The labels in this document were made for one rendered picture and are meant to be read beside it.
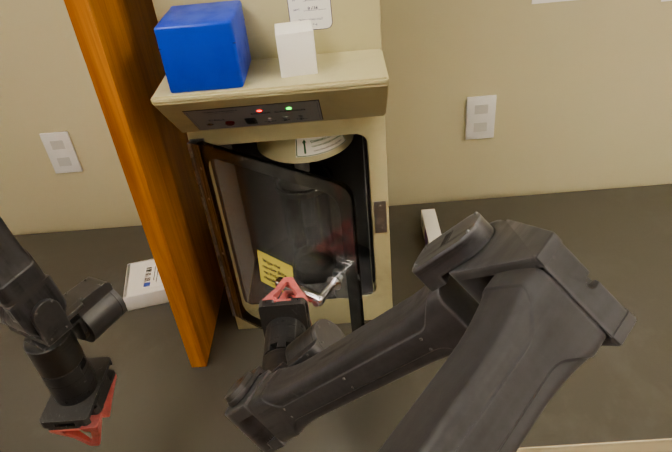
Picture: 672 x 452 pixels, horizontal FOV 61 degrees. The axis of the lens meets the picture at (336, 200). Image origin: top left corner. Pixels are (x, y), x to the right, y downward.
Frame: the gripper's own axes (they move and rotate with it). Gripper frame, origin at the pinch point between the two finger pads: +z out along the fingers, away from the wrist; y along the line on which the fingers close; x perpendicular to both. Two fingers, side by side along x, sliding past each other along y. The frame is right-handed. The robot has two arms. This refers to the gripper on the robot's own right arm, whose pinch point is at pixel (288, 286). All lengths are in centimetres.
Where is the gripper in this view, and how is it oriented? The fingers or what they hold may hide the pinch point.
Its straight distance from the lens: 90.1
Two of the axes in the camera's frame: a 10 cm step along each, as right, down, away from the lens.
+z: -0.2, -5.7, 8.2
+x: -10.0, 0.8, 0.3
